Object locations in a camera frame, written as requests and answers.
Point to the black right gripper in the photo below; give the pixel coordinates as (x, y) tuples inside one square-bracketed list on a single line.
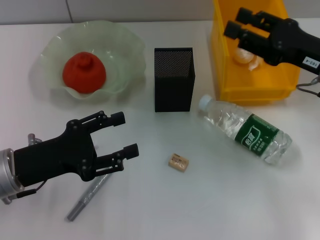
[(292, 45)]

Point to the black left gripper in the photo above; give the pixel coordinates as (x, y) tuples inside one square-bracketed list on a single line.
[(55, 157)]

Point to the white paper ball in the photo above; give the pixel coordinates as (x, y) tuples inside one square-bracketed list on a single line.
[(243, 58)]

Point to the clear green-label water bottle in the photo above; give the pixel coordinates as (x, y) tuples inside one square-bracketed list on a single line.
[(250, 130)]

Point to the silver glitter pen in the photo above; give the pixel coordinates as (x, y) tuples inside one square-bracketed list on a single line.
[(85, 200)]

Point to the small beige eraser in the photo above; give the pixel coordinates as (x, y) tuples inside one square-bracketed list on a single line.
[(178, 162)]

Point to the black mesh pen holder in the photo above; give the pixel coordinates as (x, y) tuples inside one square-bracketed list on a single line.
[(172, 87)]

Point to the pale green glass fruit plate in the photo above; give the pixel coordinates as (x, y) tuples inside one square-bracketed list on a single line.
[(120, 50)]

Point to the yellow plastic bin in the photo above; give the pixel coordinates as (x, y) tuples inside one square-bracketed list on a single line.
[(250, 82)]

